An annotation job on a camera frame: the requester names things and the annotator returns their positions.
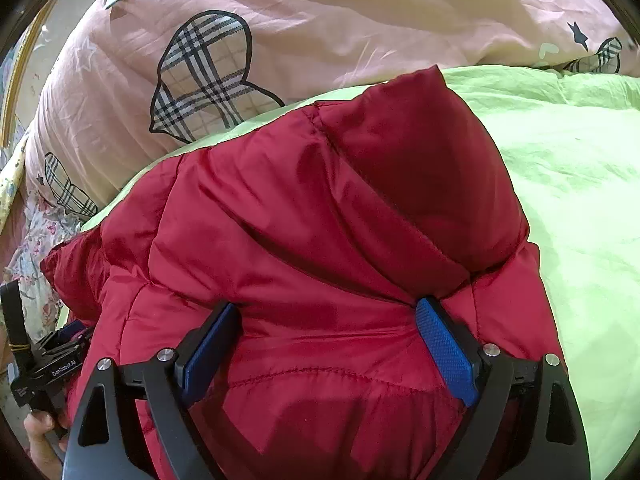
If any light green bed sheet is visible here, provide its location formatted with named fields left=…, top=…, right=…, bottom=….
left=81, top=67, right=639, bottom=479

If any floral white fabric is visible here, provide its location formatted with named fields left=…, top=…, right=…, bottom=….
left=3, top=194, right=82, bottom=341

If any gold framed painting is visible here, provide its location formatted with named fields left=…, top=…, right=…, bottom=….
left=1, top=0, right=61, bottom=148

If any red quilted puffer jacket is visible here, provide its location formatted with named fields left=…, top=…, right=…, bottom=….
left=41, top=67, right=561, bottom=479

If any person's left hand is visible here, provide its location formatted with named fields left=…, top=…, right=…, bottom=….
left=23, top=410, right=70, bottom=480

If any pink quilt with plaid hearts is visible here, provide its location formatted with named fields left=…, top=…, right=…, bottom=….
left=25, top=0, right=639, bottom=218

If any yellow floral pillow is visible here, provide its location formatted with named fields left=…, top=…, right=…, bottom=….
left=0, top=133, right=28, bottom=233

